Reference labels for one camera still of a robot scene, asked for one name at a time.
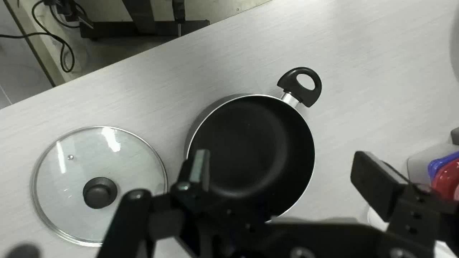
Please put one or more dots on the blue cap spice bottle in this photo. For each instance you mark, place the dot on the blue cap spice bottle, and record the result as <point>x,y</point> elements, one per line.
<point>437,167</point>

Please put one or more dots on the black cooking pot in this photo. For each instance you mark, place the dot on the black cooking pot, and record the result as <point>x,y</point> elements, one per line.
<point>248,144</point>

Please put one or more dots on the black stand base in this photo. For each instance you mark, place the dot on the black stand base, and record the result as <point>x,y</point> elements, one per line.
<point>143,26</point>

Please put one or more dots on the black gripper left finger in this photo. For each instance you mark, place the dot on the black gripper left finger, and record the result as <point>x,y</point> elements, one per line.
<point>162,216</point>

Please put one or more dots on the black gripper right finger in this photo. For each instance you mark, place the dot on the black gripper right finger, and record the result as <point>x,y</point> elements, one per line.
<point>381,187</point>

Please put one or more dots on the glass lid with black knob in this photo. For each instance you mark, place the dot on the glass lid with black knob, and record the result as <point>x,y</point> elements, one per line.
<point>66,187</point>

